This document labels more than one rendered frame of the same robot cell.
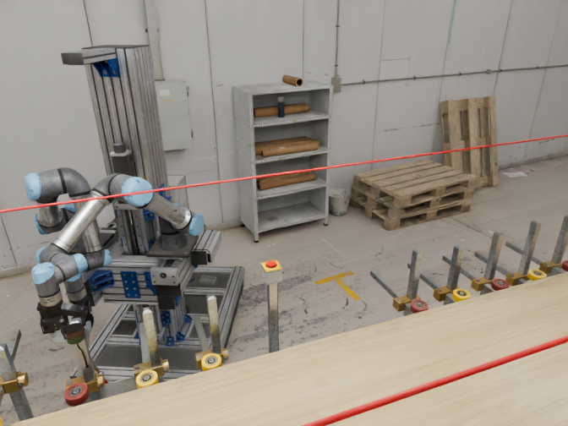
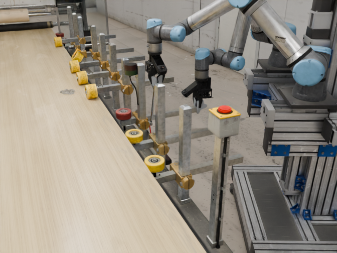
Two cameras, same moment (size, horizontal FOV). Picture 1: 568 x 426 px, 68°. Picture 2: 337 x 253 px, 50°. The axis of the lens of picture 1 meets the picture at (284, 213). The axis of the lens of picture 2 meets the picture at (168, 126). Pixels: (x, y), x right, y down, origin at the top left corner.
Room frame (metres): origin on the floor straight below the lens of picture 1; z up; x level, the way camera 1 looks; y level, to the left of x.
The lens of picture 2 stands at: (1.26, -0.91, 1.66)
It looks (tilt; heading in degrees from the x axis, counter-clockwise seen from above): 27 degrees down; 87
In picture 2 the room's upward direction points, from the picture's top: straight up
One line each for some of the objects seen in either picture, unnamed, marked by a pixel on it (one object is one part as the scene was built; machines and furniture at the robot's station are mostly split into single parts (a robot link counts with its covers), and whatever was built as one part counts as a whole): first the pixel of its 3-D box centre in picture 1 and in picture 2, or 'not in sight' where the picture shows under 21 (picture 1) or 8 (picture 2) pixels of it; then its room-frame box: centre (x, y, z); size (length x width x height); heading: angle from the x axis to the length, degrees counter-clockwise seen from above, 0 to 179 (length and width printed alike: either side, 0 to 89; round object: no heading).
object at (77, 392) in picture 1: (79, 401); (124, 120); (1.13, 0.78, 0.85); 0.08 x 0.08 x 0.11
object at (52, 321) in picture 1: (53, 314); (154, 61); (1.29, 0.89, 1.13); 0.09 x 0.08 x 0.12; 110
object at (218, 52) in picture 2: not in sight; (218, 56); (1.64, 0.97, 1.12); 0.11 x 0.11 x 0.08; 34
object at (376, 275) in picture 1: (394, 293); not in sight; (1.80, -0.57, 0.84); 0.43 x 0.03 x 0.04; 20
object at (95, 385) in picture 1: (85, 385); (140, 120); (1.21, 0.79, 0.85); 0.13 x 0.06 x 0.05; 110
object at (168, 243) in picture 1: (172, 236); (310, 85); (2.00, 0.60, 1.09); 0.15 x 0.15 x 0.10
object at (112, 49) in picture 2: not in sight; (114, 81); (1.05, 1.24, 0.90); 0.03 x 0.03 x 0.48; 20
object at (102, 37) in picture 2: not in sight; (104, 69); (0.96, 1.47, 0.91); 0.03 x 0.03 x 0.48; 20
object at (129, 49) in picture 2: not in sight; (110, 51); (0.98, 1.79, 0.95); 0.36 x 0.03 x 0.03; 20
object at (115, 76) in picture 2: not in sight; (113, 74); (1.04, 1.26, 0.95); 0.13 x 0.06 x 0.05; 110
